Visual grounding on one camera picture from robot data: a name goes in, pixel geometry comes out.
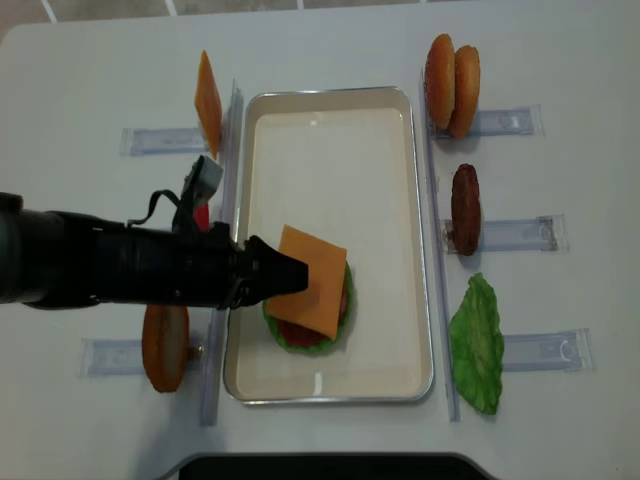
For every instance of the standing green lettuce leaf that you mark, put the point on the standing green lettuce leaf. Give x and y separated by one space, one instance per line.
477 347

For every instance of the clear pusher track lettuce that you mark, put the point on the clear pusher track lettuce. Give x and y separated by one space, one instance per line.
561 351

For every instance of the standing meat patty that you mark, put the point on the standing meat patty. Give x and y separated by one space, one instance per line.
465 210

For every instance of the green lettuce on tray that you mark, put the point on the green lettuce on tray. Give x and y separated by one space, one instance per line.
305 347

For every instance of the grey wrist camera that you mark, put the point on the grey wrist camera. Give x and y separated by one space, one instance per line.
202 182

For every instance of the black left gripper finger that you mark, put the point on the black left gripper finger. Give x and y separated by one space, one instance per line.
270 271
245 297

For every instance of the bun bottom right rack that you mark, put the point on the bun bottom right rack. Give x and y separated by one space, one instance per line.
467 88

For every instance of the clear pusher track cheese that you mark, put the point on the clear pusher track cheese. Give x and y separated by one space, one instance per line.
143 142

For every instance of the orange cheese slice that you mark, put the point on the orange cheese slice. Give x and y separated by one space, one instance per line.
208 105
317 307

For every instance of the red tomato slice standing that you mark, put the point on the red tomato slice standing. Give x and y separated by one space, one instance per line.
201 217

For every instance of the meat patty on tray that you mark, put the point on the meat patty on tray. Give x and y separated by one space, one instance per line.
343 306

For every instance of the tomato slice on tray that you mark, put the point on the tomato slice on tray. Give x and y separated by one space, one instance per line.
297 335

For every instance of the black device bottom edge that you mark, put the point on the black device bottom edge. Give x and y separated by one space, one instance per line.
332 466

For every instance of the clear right rail strip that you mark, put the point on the clear right rail strip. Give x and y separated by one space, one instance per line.
453 404

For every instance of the metal tray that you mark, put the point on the metal tray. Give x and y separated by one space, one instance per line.
340 165

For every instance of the clear pusher track bun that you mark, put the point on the clear pusher track bun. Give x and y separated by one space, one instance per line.
101 358

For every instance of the bun half left rack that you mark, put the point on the bun half left rack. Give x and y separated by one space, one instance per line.
165 345

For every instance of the clear pusher track patty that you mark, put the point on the clear pusher track patty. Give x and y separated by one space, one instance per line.
543 233

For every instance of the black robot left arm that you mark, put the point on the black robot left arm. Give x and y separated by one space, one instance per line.
57 260

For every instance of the clear pusher track buns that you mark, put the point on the clear pusher track buns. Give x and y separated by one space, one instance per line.
520 121

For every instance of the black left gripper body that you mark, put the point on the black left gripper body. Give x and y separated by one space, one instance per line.
207 271

